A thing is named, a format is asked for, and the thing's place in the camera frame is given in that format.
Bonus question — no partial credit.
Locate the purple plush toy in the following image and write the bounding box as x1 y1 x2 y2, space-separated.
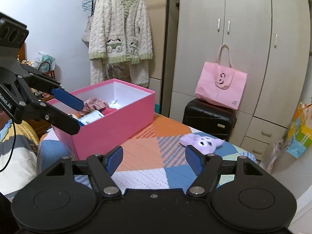
179 133 225 155

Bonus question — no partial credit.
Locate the orange beauty sponge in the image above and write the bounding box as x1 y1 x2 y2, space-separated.
69 113 80 119

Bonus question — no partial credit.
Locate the pink floral cloth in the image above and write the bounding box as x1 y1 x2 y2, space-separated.
79 98 109 117

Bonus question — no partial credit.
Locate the blue white tissue pack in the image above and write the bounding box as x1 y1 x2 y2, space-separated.
78 110 104 126

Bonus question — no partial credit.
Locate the magenta fluffy ball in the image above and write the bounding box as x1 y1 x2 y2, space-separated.
100 107 117 116

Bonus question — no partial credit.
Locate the red woven basket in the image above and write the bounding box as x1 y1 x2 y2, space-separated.
38 61 56 79

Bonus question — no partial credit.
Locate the patchwork knitted blanket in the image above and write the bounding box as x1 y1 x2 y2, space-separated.
37 115 256 193

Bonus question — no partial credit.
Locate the black suitcase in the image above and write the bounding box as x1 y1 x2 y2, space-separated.
183 98 237 142

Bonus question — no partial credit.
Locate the pink cardboard storage box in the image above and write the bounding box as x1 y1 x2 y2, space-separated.
52 79 155 160

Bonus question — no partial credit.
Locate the beige canvas bag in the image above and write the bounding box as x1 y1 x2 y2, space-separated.
82 16 93 45

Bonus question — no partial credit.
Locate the pink tote bag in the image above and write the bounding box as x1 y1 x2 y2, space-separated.
195 44 247 110

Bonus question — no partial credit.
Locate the cream knitted cardigan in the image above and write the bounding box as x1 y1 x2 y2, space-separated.
88 0 153 88

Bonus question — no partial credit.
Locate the colourful paper gift bag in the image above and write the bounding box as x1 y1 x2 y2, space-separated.
287 103 312 159

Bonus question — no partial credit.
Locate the grey wooden wardrobe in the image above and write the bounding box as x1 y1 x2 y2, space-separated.
170 0 310 160

